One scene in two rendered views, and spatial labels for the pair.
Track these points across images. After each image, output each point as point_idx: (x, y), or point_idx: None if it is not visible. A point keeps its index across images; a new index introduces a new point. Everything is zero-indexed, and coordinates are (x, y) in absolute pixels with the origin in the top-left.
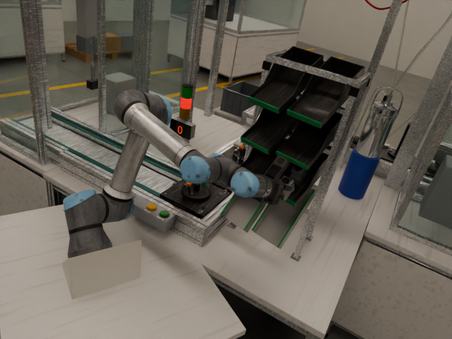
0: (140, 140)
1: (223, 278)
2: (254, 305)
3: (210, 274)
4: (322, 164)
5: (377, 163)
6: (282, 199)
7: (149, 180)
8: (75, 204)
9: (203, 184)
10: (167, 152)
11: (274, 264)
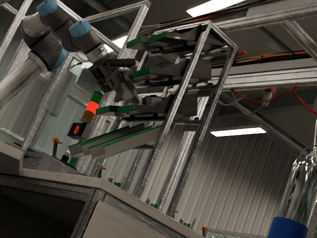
0: (29, 62)
1: (35, 171)
2: (51, 193)
3: (25, 174)
4: None
5: (301, 231)
6: (125, 111)
7: None
8: None
9: (72, 164)
10: (37, 12)
11: None
